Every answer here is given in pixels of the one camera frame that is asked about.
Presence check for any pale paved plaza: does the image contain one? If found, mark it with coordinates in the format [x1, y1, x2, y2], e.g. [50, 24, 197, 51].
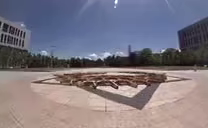
[0, 67, 208, 128]

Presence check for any brown patterned paving inlay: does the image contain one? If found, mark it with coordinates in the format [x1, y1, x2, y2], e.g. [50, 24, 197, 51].
[31, 71, 192, 111]

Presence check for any distant tall building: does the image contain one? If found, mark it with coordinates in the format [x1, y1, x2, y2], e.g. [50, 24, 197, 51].
[127, 44, 140, 66]

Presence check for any white building with windows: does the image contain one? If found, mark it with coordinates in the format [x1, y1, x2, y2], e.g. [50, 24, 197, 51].
[0, 12, 32, 69]

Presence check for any dark grey building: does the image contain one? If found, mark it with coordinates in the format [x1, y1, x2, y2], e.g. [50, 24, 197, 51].
[177, 13, 208, 66]

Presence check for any row of trees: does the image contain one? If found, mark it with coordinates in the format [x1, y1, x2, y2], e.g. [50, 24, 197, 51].
[0, 46, 208, 70]

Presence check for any lamp pole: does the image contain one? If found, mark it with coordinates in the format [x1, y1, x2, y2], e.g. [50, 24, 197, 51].
[49, 45, 57, 69]

